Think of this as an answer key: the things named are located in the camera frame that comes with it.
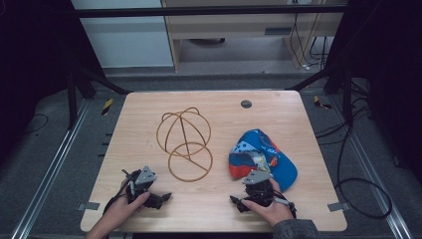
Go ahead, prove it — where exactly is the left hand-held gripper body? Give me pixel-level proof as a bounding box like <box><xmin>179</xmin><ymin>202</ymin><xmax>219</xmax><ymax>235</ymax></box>
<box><xmin>120</xmin><ymin>165</ymin><xmax>157</xmax><ymax>205</ymax></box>

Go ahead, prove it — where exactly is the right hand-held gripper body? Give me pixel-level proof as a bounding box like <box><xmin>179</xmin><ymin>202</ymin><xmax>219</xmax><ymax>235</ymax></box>
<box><xmin>241</xmin><ymin>169</ymin><xmax>277</xmax><ymax>209</ymax></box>

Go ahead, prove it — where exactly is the person's right hand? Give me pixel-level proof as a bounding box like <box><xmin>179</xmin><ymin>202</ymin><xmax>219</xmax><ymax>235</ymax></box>
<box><xmin>240</xmin><ymin>177</ymin><xmax>295</xmax><ymax>229</ymax></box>

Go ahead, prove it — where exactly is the person's left hand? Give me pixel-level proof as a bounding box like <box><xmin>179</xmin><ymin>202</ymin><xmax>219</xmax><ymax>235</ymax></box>
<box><xmin>105</xmin><ymin>191</ymin><xmax>151</xmax><ymax>231</ymax></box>

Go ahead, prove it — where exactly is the blue and red cap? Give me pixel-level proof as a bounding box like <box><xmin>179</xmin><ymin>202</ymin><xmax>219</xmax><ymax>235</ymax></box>
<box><xmin>228</xmin><ymin>128</ymin><xmax>299</xmax><ymax>193</ymax></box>

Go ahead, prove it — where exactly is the yellow black striped tape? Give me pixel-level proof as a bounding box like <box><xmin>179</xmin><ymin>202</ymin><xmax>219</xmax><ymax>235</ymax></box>
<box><xmin>101</xmin><ymin>97</ymin><xmax>114</xmax><ymax>117</ymax></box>
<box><xmin>313</xmin><ymin>95</ymin><xmax>332</xmax><ymax>111</ymax></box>

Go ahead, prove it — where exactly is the white cabinet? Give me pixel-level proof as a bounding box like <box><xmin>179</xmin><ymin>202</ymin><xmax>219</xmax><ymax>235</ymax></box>
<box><xmin>70</xmin><ymin>0</ymin><xmax>175</xmax><ymax>70</ymax></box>

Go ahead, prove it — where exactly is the light wooden desk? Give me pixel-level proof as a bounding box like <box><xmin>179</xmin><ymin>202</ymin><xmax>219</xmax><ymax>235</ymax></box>
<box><xmin>160</xmin><ymin>0</ymin><xmax>348</xmax><ymax>73</ymax></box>

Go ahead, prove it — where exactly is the dark curtain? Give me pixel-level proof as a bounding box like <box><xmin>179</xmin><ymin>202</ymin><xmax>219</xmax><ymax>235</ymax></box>
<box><xmin>326</xmin><ymin>0</ymin><xmax>422</xmax><ymax>187</ymax></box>
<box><xmin>0</xmin><ymin>0</ymin><xmax>107</xmax><ymax>167</ymax></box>

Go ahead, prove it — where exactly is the black metal crossbar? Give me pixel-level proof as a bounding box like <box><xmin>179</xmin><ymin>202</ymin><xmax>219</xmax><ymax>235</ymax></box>
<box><xmin>73</xmin><ymin>4</ymin><xmax>348</xmax><ymax>19</ymax></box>

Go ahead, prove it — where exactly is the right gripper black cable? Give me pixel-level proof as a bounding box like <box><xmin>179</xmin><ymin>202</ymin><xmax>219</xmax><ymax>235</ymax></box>
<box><xmin>273</xmin><ymin>189</ymin><xmax>298</xmax><ymax>219</ymax></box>

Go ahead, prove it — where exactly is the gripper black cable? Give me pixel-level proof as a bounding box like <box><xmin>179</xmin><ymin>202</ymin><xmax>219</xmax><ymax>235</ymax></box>
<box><xmin>103</xmin><ymin>183</ymin><xmax>131</xmax><ymax>215</ymax></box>
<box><xmin>273</xmin><ymin>189</ymin><xmax>298</xmax><ymax>219</ymax></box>

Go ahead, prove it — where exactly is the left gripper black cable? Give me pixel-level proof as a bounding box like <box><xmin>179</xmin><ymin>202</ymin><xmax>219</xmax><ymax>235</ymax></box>
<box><xmin>103</xmin><ymin>183</ymin><xmax>131</xmax><ymax>215</ymax></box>

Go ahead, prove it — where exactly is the golden wire hat stand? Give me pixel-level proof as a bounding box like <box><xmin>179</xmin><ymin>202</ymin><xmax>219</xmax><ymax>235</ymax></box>
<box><xmin>155</xmin><ymin>106</ymin><xmax>214</xmax><ymax>183</ymax></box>

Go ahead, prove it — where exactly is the long black floor cable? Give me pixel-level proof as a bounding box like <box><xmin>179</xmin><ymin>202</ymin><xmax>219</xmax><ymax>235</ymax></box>
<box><xmin>314</xmin><ymin>87</ymin><xmax>394</xmax><ymax>220</ymax></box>

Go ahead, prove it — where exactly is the aluminium floor rail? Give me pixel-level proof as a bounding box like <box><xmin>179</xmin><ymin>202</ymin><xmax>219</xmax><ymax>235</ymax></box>
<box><xmin>10</xmin><ymin>99</ymin><xmax>92</xmax><ymax>239</ymax></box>
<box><xmin>327</xmin><ymin>96</ymin><xmax>413</xmax><ymax>239</ymax></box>

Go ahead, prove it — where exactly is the black metal frame strut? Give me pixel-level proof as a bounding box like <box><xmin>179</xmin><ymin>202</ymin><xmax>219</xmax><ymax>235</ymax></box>
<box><xmin>286</xmin><ymin>64</ymin><xmax>354</xmax><ymax>127</ymax></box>
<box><xmin>66</xmin><ymin>63</ymin><xmax>131</xmax><ymax>130</ymax></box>

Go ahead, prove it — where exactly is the thin black floor cable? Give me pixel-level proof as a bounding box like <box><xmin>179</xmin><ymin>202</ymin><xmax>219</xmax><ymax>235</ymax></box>
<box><xmin>22</xmin><ymin>113</ymin><xmax>50</xmax><ymax>135</ymax></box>

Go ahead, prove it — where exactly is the bundle of desk cables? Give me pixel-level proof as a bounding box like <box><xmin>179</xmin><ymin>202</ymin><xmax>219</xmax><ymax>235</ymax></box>
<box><xmin>289</xmin><ymin>12</ymin><xmax>330</xmax><ymax>72</ymax></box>

